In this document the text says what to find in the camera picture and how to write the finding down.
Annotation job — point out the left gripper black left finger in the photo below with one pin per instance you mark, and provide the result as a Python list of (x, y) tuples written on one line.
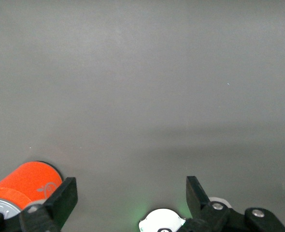
[(60, 200)]

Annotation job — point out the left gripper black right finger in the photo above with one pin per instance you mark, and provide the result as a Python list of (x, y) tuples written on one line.
[(198, 200)]

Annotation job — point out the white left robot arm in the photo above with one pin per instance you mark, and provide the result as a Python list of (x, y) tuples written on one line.
[(161, 217)]

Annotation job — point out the orange canister with grey lid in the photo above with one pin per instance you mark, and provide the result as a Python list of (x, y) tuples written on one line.
[(24, 181)]

